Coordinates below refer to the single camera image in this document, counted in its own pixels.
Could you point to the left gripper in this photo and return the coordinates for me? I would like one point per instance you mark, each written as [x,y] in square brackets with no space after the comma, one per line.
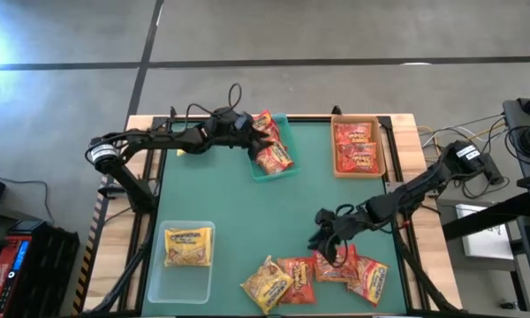
[223,130]

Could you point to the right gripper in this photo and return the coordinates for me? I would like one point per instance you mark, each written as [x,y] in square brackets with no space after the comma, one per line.
[342,223]

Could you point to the red-edged Maruchan noodle pack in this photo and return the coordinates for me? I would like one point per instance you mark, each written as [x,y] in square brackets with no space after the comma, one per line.
[276,160]
[267,121]
[368,280]

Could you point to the red noodle pack yellow lettering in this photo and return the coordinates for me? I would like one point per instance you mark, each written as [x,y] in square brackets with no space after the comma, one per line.
[300,282]
[346,273]
[352,132]
[357,159]

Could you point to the yellow Maruchan noodle pack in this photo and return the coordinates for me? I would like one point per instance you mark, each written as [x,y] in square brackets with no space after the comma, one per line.
[265,287]
[181,153]
[188,247]

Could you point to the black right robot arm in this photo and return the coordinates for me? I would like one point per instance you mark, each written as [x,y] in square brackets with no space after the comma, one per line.
[406,194]

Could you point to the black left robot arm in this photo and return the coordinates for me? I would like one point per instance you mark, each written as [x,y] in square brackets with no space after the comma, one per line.
[172,139]

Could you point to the teal plastic bin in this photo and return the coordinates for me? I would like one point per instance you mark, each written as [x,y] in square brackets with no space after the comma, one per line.
[265,176]

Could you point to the green table mat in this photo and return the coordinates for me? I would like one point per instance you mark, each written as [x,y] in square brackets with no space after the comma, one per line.
[247,212]

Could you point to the clear plastic bin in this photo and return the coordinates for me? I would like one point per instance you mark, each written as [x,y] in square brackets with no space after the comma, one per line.
[181,287]

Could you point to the white paper sheet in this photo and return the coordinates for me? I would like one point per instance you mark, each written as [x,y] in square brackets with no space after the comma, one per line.
[486,245]

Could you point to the black diagonal beam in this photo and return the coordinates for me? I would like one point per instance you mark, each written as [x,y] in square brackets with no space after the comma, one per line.
[486,219]

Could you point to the black power adapter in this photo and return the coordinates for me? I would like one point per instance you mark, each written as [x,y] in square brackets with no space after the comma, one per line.
[494,172]

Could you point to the black desk leg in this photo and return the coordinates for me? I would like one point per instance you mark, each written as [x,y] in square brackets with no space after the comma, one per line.
[520,282]

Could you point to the yellow black hazard strip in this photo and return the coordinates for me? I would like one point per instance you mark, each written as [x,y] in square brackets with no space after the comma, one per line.
[88,260]

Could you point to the black plastic crate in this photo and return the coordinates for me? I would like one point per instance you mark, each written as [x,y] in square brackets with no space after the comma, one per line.
[48,265]

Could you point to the red electronic device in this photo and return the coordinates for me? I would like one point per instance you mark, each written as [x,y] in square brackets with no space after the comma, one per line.
[0,274]

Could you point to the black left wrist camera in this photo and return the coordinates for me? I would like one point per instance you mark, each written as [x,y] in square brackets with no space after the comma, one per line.
[244,120]

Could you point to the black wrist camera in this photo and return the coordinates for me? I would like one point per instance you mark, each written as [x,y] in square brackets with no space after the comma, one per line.
[244,120]
[324,216]

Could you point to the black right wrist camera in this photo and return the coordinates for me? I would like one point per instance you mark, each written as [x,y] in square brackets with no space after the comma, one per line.
[324,216]

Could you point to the black metal table frame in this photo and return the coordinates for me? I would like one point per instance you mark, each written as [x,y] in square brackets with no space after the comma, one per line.
[386,120]

